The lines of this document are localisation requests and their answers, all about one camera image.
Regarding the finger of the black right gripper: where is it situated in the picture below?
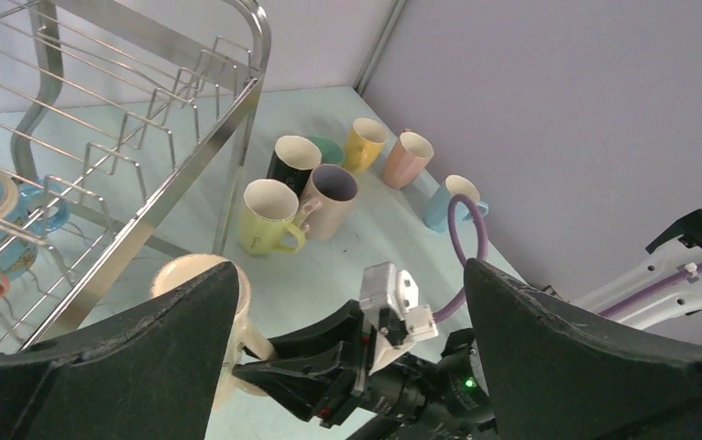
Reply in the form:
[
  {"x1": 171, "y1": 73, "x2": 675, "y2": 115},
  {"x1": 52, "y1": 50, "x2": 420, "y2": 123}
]
[
  {"x1": 233, "y1": 343, "x2": 366, "y2": 423},
  {"x1": 269, "y1": 300, "x2": 367, "y2": 360}
]

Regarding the pink faceted mug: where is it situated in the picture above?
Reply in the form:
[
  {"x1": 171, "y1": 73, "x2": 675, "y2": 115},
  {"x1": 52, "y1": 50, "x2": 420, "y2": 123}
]
[{"x1": 382, "y1": 130, "x2": 434, "y2": 190}]

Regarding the blue-rimmed cup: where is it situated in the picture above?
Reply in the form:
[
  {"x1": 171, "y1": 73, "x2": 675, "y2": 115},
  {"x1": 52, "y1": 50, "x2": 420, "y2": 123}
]
[{"x1": 0, "y1": 170, "x2": 70, "y2": 282}]

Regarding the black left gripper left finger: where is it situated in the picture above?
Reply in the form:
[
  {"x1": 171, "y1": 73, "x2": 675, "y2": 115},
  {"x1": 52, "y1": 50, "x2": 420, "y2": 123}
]
[{"x1": 0, "y1": 262, "x2": 239, "y2": 439}]

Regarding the steel two-tier dish rack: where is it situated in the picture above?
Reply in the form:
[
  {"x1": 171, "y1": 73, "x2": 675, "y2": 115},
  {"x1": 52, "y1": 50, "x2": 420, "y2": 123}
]
[{"x1": 0, "y1": 1, "x2": 271, "y2": 354}]

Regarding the large pink mug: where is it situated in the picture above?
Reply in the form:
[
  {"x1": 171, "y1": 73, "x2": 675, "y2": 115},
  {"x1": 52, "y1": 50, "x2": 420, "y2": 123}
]
[{"x1": 294, "y1": 164, "x2": 358, "y2": 241}]

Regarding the mint green mug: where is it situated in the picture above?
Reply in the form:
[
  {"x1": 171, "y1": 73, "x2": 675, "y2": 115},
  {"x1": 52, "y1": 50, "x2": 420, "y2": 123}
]
[{"x1": 308, "y1": 136, "x2": 346, "y2": 165}]

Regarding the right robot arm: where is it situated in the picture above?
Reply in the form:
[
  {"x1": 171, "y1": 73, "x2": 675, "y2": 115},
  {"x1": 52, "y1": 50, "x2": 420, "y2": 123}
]
[{"x1": 234, "y1": 210, "x2": 702, "y2": 439}]

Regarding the cream decorated mug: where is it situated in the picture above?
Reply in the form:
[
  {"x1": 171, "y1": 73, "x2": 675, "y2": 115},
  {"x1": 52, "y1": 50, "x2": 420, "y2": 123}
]
[{"x1": 149, "y1": 254, "x2": 278, "y2": 411}]

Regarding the black mug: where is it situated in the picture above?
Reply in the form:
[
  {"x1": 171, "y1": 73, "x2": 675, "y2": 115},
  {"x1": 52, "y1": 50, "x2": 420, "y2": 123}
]
[{"x1": 266, "y1": 135, "x2": 322, "y2": 196}]

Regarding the yellow mug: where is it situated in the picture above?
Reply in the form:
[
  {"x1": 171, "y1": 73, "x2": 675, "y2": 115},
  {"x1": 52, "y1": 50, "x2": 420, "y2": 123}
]
[{"x1": 342, "y1": 117, "x2": 389, "y2": 173}]

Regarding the light blue mug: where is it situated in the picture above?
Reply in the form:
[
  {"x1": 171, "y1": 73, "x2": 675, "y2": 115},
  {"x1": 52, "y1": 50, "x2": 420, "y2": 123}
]
[{"x1": 422, "y1": 174, "x2": 488, "y2": 232}]

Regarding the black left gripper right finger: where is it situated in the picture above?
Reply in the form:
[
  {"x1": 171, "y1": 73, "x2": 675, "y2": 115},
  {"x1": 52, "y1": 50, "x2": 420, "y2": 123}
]
[{"x1": 464, "y1": 259, "x2": 702, "y2": 439}]

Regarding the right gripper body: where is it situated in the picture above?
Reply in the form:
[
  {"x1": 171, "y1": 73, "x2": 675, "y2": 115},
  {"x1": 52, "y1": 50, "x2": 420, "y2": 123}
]
[{"x1": 326, "y1": 328, "x2": 497, "y2": 439}]

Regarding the yellow-green mug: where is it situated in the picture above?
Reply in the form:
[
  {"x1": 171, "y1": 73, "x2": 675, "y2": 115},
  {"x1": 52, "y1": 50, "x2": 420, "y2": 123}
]
[{"x1": 237, "y1": 179, "x2": 306, "y2": 256}]

